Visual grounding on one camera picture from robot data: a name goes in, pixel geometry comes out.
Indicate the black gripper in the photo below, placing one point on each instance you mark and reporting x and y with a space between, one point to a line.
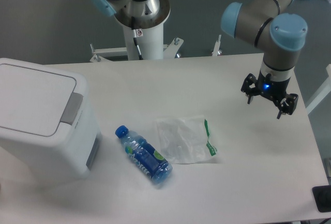
271 84

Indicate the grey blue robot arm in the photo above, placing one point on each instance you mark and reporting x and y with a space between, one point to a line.
280 35

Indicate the white trash can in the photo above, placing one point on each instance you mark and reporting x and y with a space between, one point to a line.
47 120

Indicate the clear plastic wrapper bag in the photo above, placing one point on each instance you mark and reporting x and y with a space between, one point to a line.
185 140

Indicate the black device at edge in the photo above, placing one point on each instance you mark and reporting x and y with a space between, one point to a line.
322 198

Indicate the blue plastic water bottle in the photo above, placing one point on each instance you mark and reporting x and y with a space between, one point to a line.
144 155

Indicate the white frame at right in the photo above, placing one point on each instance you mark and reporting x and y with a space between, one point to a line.
319 94

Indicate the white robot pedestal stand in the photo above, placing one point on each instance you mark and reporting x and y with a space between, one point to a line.
141 44

